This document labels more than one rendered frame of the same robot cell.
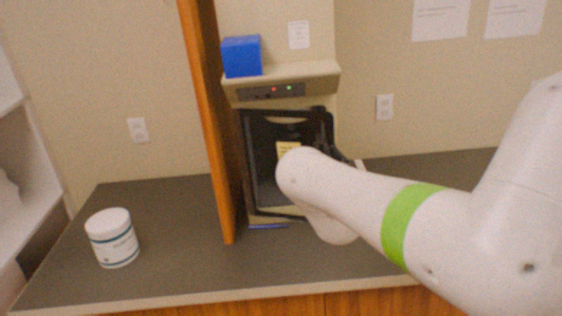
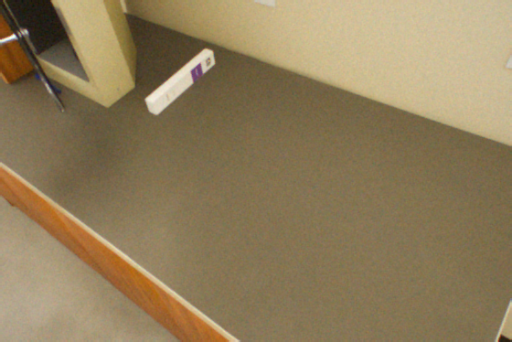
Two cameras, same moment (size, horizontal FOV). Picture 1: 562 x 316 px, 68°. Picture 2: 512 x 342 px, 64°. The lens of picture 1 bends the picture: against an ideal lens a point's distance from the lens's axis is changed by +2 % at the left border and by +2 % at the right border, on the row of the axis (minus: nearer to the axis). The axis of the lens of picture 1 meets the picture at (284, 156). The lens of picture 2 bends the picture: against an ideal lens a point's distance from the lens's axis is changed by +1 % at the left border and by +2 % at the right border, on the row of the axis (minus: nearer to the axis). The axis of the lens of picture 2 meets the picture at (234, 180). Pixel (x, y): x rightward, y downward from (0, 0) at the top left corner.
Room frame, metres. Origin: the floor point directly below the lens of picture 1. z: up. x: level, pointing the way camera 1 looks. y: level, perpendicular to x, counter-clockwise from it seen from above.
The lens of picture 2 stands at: (0.72, -1.07, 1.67)
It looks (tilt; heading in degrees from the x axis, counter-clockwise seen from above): 50 degrees down; 45
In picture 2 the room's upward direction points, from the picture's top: 10 degrees counter-clockwise
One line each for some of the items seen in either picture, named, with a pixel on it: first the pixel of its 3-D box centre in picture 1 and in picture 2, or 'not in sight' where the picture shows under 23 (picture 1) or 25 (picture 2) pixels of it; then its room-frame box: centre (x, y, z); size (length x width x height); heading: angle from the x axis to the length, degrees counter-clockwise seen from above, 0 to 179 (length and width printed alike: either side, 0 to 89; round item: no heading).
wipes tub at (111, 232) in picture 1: (113, 237); not in sight; (1.08, 0.58, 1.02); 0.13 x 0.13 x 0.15
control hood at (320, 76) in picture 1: (282, 86); not in sight; (1.11, -0.01, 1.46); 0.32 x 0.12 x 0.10; 89
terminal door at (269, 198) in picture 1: (287, 168); (8, 21); (1.11, -0.01, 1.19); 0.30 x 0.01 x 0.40; 70
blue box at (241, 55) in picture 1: (242, 56); not in sight; (1.11, 0.08, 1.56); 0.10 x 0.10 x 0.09; 89
